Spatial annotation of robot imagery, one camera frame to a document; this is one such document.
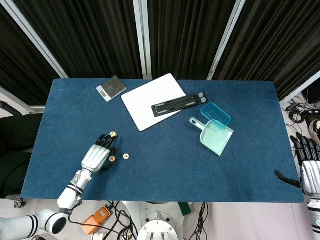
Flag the dark green block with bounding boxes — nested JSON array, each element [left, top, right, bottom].
[[177, 201, 193, 216]]

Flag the white shoe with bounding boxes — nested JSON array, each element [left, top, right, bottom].
[[309, 119, 320, 138]]

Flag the white rectangular board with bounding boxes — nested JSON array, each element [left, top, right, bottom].
[[120, 73, 187, 132]]

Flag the black box device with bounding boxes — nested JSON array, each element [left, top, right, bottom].
[[301, 86, 320, 105]]

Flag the black office chair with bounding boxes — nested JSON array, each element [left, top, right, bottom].
[[0, 100, 45, 209]]

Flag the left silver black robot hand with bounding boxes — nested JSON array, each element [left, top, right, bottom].
[[81, 133, 118, 174]]

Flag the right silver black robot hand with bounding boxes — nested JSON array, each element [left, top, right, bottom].
[[274, 131, 320, 200]]

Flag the silver digital kitchen scale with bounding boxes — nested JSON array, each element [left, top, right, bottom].
[[96, 75, 128, 103]]

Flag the white frame post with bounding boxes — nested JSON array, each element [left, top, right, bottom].
[[206, 0, 247, 81], [133, 0, 153, 80], [279, 72, 320, 104], [0, 0, 69, 79], [0, 86, 46, 115]]

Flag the mint green dustpan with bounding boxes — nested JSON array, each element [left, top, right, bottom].
[[189, 116, 235, 157]]

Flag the black folding laptop stand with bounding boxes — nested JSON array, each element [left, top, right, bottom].
[[151, 91, 208, 118]]

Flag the blue table cloth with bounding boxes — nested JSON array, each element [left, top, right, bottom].
[[20, 78, 305, 204]]

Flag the tangled black cables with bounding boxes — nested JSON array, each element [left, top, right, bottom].
[[282, 96, 320, 125]]

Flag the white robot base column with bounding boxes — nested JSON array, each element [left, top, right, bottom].
[[122, 201, 187, 240]]

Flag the clear blue plastic box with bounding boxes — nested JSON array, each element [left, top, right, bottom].
[[199, 101, 233, 126]]

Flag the black floor cable bundle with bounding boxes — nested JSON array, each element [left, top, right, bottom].
[[68, 201, 140, 240]]

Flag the black pleated curtain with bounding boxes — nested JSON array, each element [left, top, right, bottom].
[[0, 8, 61, 106], [147, 0, 238, 80], [213, 0, 320, 101], [13, 0, 145, 80]]

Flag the orange foot pedal box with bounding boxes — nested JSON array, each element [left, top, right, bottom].
[[80, 206, 113, 236]]

